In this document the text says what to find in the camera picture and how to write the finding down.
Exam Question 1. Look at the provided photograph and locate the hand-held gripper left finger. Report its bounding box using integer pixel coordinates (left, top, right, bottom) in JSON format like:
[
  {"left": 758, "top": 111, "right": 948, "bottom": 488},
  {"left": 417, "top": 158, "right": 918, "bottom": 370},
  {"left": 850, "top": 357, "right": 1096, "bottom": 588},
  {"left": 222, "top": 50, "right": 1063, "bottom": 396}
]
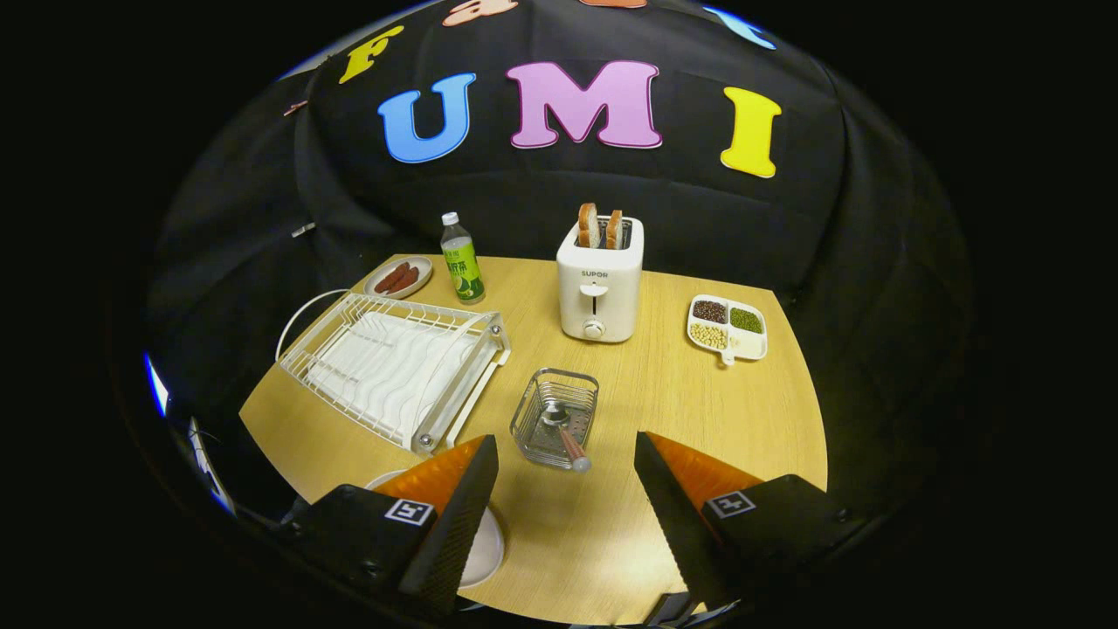
[{"left": 278, "top": 434, "right": 500, "bottom": 615}]

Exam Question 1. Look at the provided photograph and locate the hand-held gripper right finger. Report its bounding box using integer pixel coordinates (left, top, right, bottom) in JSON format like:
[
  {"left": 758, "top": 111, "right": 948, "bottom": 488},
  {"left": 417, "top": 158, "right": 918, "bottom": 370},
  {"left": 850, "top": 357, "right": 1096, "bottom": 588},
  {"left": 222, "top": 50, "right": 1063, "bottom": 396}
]
[{"left": 634, "top": 431, "right": 861, "bottom": 610}]

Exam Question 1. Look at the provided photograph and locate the grey round plate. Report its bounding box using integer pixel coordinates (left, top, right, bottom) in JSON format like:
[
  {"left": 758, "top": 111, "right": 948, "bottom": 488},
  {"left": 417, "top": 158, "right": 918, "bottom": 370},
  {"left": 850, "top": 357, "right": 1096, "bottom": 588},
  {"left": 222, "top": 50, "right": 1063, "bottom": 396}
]
[{"left": 365, "top": 470, "right": 506, "bottom": 588}]

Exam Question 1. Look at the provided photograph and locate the metal wire basket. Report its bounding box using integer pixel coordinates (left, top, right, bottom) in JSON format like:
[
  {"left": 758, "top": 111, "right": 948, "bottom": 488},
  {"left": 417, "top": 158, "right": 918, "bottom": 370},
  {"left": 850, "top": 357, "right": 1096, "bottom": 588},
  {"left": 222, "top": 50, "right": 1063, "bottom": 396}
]
[{"left": 510, "top": 368, "right": 600, "bottom": 472}]

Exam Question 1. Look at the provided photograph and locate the spoon with red checked handle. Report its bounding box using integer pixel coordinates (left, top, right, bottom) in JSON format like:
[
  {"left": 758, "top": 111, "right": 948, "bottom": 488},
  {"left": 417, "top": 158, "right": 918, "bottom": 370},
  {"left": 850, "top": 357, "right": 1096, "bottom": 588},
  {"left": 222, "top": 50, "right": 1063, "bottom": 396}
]
[{"left": 542, "top": 399, "right": 592, "bottom": 473}]

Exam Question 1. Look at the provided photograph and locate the white wire dish rack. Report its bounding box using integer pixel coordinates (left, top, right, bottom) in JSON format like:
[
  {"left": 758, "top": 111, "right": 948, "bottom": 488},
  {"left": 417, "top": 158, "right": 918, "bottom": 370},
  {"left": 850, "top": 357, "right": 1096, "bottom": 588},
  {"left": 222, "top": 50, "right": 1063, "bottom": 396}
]
[{"left": 276, "top": 288, "right": 512, "bottom": 455}]

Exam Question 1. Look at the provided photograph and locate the white divided dish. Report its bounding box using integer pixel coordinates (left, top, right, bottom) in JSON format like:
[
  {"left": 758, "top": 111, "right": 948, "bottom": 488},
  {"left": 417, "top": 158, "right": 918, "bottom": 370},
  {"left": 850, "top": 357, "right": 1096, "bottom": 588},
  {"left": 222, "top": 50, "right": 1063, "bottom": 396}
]
[{"left": 686, "top": 294, "right": 769, "bottom": 366}]

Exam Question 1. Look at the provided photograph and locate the small beige plate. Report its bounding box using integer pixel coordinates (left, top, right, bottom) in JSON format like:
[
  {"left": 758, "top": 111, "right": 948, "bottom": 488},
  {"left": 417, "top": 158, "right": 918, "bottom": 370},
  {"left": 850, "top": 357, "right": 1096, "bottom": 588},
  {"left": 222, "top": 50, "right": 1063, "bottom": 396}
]
[{"left": 364, "top": 255, "right": 434, "bottom": 301}]

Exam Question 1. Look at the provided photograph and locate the white toaster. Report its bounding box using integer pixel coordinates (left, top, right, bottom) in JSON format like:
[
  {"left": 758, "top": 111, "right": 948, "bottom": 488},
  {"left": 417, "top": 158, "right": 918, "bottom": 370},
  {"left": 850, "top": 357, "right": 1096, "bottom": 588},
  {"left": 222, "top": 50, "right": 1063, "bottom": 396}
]
[{"left": 556, "top": 216, "right": 645, "bottom": 343}]

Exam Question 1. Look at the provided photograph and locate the green label drink bottle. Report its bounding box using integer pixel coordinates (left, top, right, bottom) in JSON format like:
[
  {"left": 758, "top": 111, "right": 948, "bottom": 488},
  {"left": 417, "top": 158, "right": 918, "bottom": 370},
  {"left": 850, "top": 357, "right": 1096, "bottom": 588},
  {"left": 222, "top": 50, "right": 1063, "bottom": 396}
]
[{"left": 439, "top": 211, "right": 487, "bottom": 305}]

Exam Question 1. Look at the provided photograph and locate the black backdrop cloth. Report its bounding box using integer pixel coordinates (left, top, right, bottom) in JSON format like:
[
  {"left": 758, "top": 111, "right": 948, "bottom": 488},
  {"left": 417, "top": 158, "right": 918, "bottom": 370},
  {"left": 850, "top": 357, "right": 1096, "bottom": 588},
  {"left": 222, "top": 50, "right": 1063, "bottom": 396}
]
[{"left": 144, "top": 0, "right": 975, "bottom": 525}]

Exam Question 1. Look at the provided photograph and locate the lit monitor screen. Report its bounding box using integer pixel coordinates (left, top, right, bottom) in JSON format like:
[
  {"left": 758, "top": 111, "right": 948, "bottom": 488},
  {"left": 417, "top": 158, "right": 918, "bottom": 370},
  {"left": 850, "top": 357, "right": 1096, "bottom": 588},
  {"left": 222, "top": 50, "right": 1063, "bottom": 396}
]
[{"left": 143, "top": 351, "right": 171, "bottom": 418}]

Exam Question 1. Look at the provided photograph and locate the white device with cables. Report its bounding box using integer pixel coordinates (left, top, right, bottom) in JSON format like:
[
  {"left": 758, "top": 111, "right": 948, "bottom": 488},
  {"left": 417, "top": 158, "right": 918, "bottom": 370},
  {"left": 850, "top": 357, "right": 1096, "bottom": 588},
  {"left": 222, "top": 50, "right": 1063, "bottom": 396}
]
[{"left": 188, "top": 418, "right": 237, "bottom": 516}]

